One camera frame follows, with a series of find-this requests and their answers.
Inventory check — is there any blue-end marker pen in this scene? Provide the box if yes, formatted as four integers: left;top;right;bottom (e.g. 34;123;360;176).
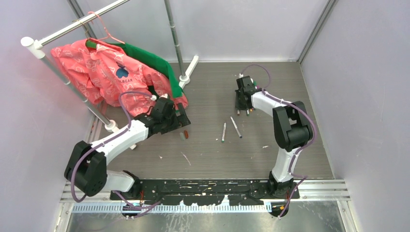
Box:
230;116;243;138

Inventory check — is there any green-end marker pen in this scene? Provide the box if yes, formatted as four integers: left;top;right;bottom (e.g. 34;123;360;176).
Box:
221;122;227;143

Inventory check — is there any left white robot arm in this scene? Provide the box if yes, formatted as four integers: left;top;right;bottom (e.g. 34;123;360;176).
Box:
64;97;190;200

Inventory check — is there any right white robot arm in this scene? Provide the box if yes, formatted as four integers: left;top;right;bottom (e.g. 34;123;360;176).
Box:
235;75;314;199

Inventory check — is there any green cloth garment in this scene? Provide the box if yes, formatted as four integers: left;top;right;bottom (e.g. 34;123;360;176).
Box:
86;39;184;98

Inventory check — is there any pink patterned shirt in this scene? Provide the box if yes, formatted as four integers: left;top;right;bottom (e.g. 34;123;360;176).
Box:
50;41;178;116

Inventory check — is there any white metal clothes rack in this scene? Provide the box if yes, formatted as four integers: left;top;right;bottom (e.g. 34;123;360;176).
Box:
20;0;199;133

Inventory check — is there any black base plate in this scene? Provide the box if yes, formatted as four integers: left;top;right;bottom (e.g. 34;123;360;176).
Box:
110;179;299;206

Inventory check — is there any aluminium slotted rail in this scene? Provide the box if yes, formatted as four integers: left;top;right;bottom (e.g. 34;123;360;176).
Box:
71;202;272;214

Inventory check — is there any pink wire hanger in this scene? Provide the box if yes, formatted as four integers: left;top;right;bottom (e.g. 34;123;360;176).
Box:
88;11;125;44

